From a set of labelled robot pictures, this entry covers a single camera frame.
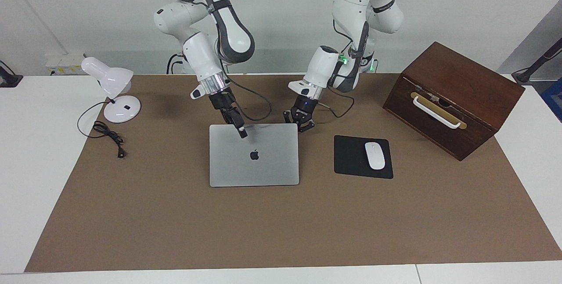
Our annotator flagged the silver grey laptop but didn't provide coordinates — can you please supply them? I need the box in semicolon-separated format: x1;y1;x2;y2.
209;123;300;187

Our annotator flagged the black mouse pad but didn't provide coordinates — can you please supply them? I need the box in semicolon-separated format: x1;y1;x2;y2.
334;135;394;180

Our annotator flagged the white computer mouse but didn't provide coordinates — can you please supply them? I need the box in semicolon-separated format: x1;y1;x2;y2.
364;142;386;170

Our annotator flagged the brown table mat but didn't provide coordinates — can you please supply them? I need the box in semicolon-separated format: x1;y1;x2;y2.
24;72;562;273

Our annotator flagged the white desk lamp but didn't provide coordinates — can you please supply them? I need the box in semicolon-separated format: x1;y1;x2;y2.
81;57;142;124

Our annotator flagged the dark brown wooden box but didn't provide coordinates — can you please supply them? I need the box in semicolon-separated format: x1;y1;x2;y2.
382;41;526;162

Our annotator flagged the small black stand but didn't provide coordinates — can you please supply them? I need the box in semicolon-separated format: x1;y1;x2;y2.
0;60;24;88

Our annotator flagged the tall black stand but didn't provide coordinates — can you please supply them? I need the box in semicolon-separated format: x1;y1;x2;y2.
512;37;562;85

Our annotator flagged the blue object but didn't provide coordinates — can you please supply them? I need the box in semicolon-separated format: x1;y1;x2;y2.
540;78;562;123

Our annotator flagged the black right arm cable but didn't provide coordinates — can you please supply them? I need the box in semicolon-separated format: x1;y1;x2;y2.
145;0;273;123

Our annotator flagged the black lamp power cable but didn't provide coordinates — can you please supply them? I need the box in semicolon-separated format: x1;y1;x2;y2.
77;101;127;159

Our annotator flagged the white box handle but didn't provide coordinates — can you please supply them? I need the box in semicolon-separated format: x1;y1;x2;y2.
412;96;462;130

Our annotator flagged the gold plate behind box handle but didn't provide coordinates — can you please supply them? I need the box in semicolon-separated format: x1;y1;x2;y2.
410;92;468;130

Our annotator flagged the white wall power strip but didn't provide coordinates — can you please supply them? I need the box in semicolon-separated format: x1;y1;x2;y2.
45;53;85;76

